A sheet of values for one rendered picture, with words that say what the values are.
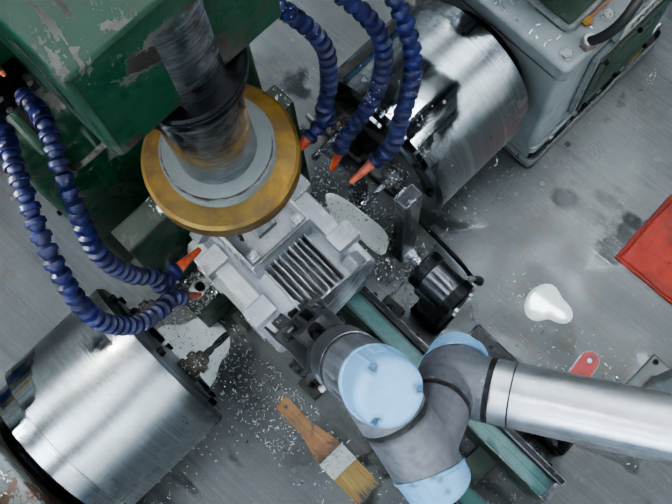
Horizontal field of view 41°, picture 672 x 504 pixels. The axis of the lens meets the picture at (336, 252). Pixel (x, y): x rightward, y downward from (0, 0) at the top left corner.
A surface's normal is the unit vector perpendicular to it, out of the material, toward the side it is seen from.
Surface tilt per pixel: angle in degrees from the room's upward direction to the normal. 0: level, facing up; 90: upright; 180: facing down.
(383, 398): 30
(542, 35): 0
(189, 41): 90
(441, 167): 54
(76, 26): 1
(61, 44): 1
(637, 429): 25
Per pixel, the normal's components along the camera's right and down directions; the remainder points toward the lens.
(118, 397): 0.16, -0.05
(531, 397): -0.26, -0.26
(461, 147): 0.54, 0.40
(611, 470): -0.04, -0.26
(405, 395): 0.31, 0.11
